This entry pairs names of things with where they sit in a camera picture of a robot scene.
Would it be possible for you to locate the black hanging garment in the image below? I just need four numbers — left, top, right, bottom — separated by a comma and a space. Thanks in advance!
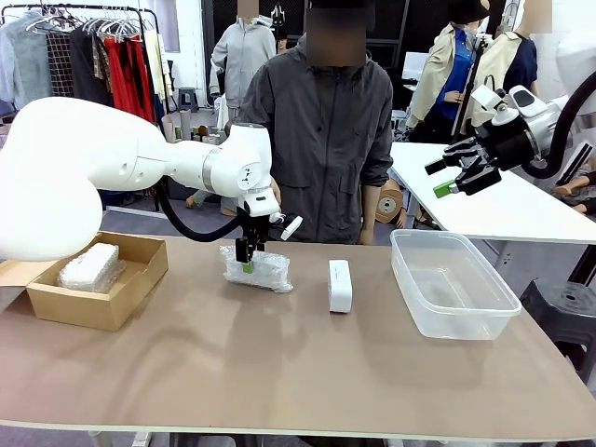
69, 27, 113, 108

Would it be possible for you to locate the light blue hanging garment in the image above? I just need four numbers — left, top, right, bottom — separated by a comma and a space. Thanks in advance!
0, 10, 53, 111

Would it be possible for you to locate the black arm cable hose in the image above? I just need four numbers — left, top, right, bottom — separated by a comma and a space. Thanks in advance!
521, 76, 596, 181
156, 179, 248, 243

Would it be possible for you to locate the white computer case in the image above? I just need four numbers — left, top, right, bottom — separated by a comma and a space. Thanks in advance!
389, 109, 411, 141

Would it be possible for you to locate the checked hanging garment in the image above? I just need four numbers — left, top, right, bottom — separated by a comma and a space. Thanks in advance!
45, 30, 76, 100

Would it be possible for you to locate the open brown cardboard box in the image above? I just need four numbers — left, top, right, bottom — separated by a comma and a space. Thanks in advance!
0, 231, 169, 332

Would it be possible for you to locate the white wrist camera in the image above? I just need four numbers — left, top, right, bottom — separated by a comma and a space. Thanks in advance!
279, 214, 305, 242
469, 85, 508, 125

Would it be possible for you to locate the black plastic stool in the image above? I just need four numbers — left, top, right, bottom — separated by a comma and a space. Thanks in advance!
519, 278, 596, 373

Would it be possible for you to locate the mannequin leg in grey trousers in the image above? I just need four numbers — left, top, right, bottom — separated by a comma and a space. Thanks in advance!
185, 188, 221, 210

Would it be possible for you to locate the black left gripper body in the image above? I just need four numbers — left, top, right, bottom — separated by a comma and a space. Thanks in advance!
236, 212, 271, 256

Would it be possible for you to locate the lying skin-coloured mannequin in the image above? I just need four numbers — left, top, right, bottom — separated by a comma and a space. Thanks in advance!
551, 168, 596, 214

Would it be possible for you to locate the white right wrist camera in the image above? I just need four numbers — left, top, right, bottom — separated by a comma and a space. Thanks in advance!
469, 85, 508, 125

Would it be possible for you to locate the person in grey jacket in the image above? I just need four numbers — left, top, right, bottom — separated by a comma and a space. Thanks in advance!
237, 0, 395, 246

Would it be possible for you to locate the bubble-wrapped smooth white clock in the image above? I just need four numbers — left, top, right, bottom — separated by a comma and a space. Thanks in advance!
219, 245, 295, 294

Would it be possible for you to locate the brown paper roll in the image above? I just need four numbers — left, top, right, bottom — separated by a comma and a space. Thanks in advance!
374, 179, 406, 227

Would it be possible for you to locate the small grey step stool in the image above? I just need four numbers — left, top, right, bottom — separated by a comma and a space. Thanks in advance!
176, 86, 199, 114

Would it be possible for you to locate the person's left forearm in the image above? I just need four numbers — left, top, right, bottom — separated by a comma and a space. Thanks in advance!
359, 183, 376, 228

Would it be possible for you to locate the white table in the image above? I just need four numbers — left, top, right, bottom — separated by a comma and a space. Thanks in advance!
388, 141, 596, 244

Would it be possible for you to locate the clear plastic container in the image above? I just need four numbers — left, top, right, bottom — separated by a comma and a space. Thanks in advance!
389, 227, 523, 341

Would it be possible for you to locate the bubble-wrapped clock with ridged face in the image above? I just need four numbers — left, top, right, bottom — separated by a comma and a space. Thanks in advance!
56, 242, 128, 294

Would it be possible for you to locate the mannequin in cream vest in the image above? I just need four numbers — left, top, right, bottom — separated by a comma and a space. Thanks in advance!
474, 13, 541, 117

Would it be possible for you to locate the mannequin in beige coat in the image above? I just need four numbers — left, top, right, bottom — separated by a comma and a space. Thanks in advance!
404, 0, 486, 142

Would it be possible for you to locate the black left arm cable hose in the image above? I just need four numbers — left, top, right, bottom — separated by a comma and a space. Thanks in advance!
156, 179, 248, 243

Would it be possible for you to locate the red hanging dress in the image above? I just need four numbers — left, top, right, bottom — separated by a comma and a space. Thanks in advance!
102, 35, 157, 126

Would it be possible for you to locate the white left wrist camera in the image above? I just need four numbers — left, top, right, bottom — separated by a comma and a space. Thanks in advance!
279, 214, 305, 242

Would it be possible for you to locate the unwrapped white clock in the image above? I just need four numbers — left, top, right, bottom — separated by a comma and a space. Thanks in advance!
328, 259, 354, 314

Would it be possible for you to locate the black tripod pole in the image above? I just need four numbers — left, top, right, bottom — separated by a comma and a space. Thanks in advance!
451, 34, 494, 146

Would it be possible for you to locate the cream hanging garment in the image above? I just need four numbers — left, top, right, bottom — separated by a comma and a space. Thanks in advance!
142, 30, 169, 106

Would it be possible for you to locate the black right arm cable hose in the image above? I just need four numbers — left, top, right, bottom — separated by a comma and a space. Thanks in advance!
521, 76, 596, 181

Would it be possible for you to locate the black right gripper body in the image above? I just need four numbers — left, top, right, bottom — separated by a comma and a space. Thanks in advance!
479, 119, 537, 171

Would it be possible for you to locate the mannequin in grey hoodie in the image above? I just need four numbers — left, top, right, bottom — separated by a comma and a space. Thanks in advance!
209, 13, 278, 113

